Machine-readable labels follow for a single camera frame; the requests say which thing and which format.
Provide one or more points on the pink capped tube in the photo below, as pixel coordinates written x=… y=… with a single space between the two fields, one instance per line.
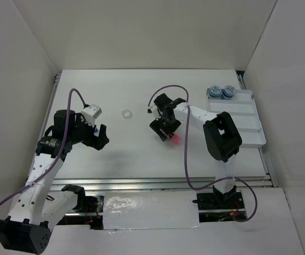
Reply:
x=174 y=138

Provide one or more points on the blue slime jar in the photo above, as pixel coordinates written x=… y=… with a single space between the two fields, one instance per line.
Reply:
x=214 y=92
x=228 y=92

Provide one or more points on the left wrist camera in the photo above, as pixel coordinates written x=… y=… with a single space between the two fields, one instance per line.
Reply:
x=91 y=113

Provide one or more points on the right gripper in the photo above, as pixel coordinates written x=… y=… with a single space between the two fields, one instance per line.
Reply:
x=156 y=125

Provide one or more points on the white compartment tray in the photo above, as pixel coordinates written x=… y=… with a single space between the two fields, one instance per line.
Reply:
x=243 y=110

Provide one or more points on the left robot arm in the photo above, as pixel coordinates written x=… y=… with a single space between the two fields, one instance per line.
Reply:
x=30 y=223

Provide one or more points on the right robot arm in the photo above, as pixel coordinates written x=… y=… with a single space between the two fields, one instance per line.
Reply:
x=221 y=136

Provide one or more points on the white foil sheet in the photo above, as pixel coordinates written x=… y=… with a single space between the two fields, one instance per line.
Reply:
x=150 y=210

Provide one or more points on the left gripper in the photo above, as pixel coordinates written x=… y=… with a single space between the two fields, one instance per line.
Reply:
x=97 y=142

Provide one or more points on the clear tape roll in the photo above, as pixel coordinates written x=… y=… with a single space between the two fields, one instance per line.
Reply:
x=127 y=114

